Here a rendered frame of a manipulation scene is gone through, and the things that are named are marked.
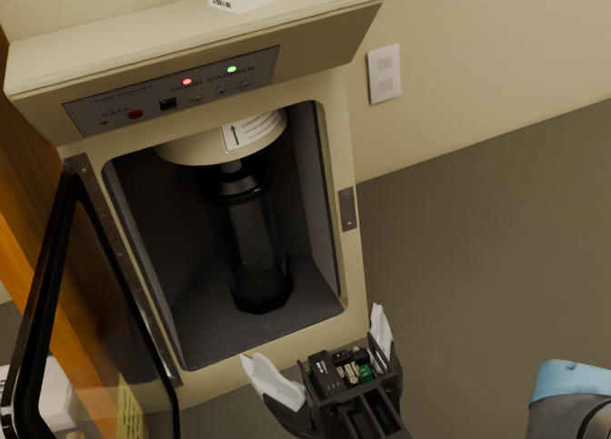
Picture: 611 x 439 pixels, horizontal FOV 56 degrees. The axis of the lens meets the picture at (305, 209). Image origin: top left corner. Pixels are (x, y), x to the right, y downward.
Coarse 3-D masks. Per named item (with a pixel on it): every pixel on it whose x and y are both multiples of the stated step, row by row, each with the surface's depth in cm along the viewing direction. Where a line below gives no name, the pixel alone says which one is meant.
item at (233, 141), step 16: (272, 112) 71; (224, 128) 67; (240, 128) 67; (256, 128) 69; (272, 128) 70; (160, 144) 70; (176, 144) 68; (192, 144) 67; (208, 144) 67; (224, 144) 67; (240, 144) 68; (256, 144) 69; (176, 160) 69; (192, 160) 68; (208, 160) 68; (224, 160) 68
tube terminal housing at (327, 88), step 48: (0, 0) 50; (48, 0) 51; (96, 0) 53; (144, 0) 54; (240, 96) 63; (288, 96) 65; (336, 96) 67; (96, 144) 60; (144, 144) 61; (336, 144) 70; (336, 192) 74; (336, 240) 83; (144, 288) 71; (288, 336) 86; (336, 336) 90; (192, 384) 84; (240, 384) 87
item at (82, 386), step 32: (64, 192) 53; (96, 256) 59; (32, 288) 43; (64, 288) 47; (96, 288) 56; (32, 320) 40; (64, 320) 46; (96, 320) 54; (128, 320) 65; (64, 352) 44; (96, 352) 52; (128, 352) 62; (64, 384) 43; (96, 384) 50; (128, 384) 59; (160, 384) 73; (0, 416) 34; (64, 416) 41; (96, 416) 48; (128, 416) 57; (160, 416) 69
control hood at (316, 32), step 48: (192, 0) 54; (288, 0) 50; (336, 0) 49; (48, 48) 49; (96, 48) 47; (144, 48) 45; (192, 48) 47; (240, 48) 49; (288, 48) 53; (336, 48) 57; (48, 96) 45; (48, 144) 55
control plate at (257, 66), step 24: (192, 72) 50; (216, 72) 52; (240, 72) 54; (264, 72) 56; (96, 96) 48; (120, 96) 50; (144, 96) 51; (168, 96) 53; (216, 96) 58; (72, 120) 51; (96, 120) 53; (120, 120) 55
